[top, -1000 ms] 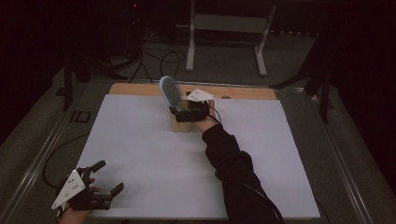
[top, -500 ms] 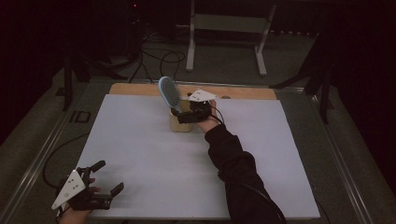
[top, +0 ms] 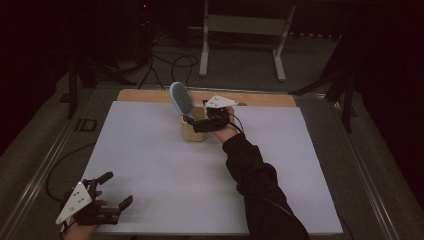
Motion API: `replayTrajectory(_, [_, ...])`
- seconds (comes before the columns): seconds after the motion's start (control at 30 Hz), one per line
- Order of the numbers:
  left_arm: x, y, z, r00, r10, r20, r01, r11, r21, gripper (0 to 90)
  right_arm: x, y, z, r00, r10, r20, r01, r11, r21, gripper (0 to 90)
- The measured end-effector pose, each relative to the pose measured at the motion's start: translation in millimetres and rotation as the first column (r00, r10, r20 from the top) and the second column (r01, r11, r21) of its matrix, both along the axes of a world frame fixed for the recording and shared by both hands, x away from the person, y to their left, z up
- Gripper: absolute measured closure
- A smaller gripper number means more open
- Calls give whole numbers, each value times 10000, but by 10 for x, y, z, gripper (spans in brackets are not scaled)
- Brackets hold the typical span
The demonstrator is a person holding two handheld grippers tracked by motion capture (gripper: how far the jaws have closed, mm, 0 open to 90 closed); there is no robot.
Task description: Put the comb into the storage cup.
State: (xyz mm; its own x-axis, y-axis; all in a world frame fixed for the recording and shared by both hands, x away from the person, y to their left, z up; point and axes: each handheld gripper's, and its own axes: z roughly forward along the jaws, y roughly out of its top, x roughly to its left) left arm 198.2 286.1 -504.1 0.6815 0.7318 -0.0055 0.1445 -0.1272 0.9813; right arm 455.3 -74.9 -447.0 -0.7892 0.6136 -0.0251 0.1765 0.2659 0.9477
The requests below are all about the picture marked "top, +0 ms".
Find person's left hand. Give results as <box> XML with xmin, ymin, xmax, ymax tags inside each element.
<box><xmin>62</xmin><ymin>189</ymin><xmax>110</xmax><ymax>240</ymax></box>

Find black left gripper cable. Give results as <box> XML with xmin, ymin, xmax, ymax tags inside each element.
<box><xmin>45</xmin><ymin>142</ymin><xmax>98</xmax><ymax>203</ymax></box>

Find black square floor bracket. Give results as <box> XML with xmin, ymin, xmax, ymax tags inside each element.
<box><xmin>74</xmin><ymin>117</ymin><xmax>99</xmax><ymax>133</ymax></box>

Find white table mat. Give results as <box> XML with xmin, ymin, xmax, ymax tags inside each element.
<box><xmin>81</xmin><ymin>100</ymin><xmax>344</xmax><ymax>236</ymax></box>

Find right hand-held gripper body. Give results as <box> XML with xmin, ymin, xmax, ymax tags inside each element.
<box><xmin>203</xmin><ymin>94</ymin><xmax>240</xmax><ymax>132</ymax></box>

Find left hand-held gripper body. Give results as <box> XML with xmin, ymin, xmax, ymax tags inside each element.
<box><xmin>55</xmin><ymin>179</ymin><xmax>121</xmax><ymax>226</ymax></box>

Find beige square container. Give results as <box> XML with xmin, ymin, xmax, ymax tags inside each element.
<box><xmin>180</xmin><ymin>106</ymin><xmax>208</xmax><ymax>143</ymax></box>

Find light blue hairbrush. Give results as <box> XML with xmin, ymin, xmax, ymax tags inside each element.
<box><xmin>169</xmin><ymin>81</ymin><xmax>198</xmax><ymax>126</ymax></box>

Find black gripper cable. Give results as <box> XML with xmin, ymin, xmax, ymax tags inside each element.
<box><xmin>45</xmin><ymin>142</ymin><xmax>98</xmax><ymax>203</ymax></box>
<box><xmin>229</xmin><ymin>113</ymin><xmax>246</xmax><ymax>135</ymax></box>

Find person's right hand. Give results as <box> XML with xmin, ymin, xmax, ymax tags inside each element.
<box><xmin>211</xmin><ymin>105</ymin><xmax>242</xmax><ymax>144</ymax></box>

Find black floor cables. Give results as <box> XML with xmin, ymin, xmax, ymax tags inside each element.
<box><xmin>137</xmin><ymin>29</ymin><xmax>200</xmax><ymax>90</ymax></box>

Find black stand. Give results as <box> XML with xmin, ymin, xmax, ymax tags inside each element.
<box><xmin>67</xmin><ymin>54</ymin><xmax>137</xmax><ymax>120</ymax></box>
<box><xmin>288</xmin><ymin>33</ymin><xmax>360</xmax><ymax>134</ymax></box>

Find grey metal stand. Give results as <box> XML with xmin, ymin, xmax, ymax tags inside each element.
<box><xmin>198</xmin><ymin>0</ymin><xmax>297</xmax><ymax>83</ymax></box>

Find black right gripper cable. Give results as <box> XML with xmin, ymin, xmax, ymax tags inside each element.
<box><xmin>229</xmin><ymin>113</ymin><xmax>246</xmax><ymax>135</ymax></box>

